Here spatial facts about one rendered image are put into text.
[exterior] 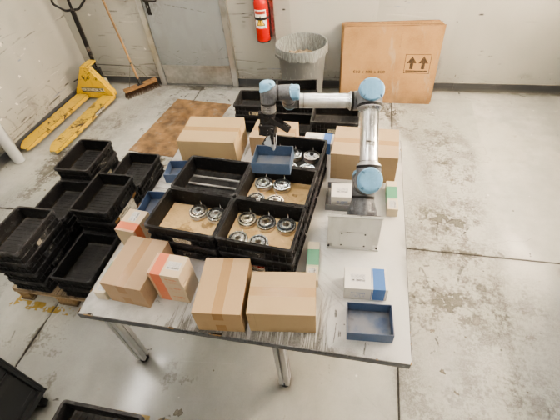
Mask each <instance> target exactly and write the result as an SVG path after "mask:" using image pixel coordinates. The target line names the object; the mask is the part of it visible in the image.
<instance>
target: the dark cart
mask: <svg viewBox="0 0 560 420"><path fill-rule="evenodd" d="M46 390H47V389H46V388H45V387H44V386H42V385H41V384H39V383H38V382H36V381H34V380H33V379H32V378H30V377H29V376H28V375H26V374H25V373H23V372H21V371H20V370H18V369H17V368H15V367H14V366H13V365H11V364H10V363H8V362H6V361H5V360H3V359H2V358H0V420H29V418H30V417H31V416H32V414H33V411H34V410H35V408H36V407H46V405H47V403H48V399H46V398H45V397H43V394H44V393H45V392H46Z"/></svg>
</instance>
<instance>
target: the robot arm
mask: <svg viewBox="0 0 560 420"><path fill-rule="evenodd" d="M259 92H260V100H261V110H262V111H260V112H259V114H258V116H259V117H260V123H259V126H258V130H259V128H260V130H259V135H260V136H267V135H268V137H267V138H266V141H265V142H264V144H265V145H267V146H269V147H272V150H273V151H274V150H275V148H276V145H277V138H278V128H280V129H282V130H283V131H284V132H286V133H288V132H289V131H290V129H291V126H290V125H289V124H287V123H286V122H284V121H283V120H281V119H279V118H278V117H276V116H275V115H276V111H277V110H276V101H282V105H283V106H284V108H285V109H287V110H293V109H294V108H347V109H348V110H349V111H359V112H360V113H361V125H360V162H359V164H358V165H357V166H356V170H355V171H354V172H353V174H352V199H351V202H350V205H349V207H348V210H347V214H358V215H373V216H374V215H376V216H377V215H378V212H377V209H376V205H375V202H374V198H375V192H376V191H378V190H379V189H380V187H381V186H382V185H383V175H382V174H381V171H382V165H381V164H380V163H379V162H378V132H379V112H380V111H381V110H382V109H383V95H384V93H385V86H384V84H383V82H382V81H381V80H380V79H378V78H376V77H369V78H366V79H365V80H363V81H362V82H361V84H360V86H359V89H358V90H357V91H350V92H349V93H300V87H299V85H298V84H283V85H275V82H274V81H273V80H269V79H267V80H263V81H261V82H260V83H259ZM260 124H261V125H260Z"/></svg>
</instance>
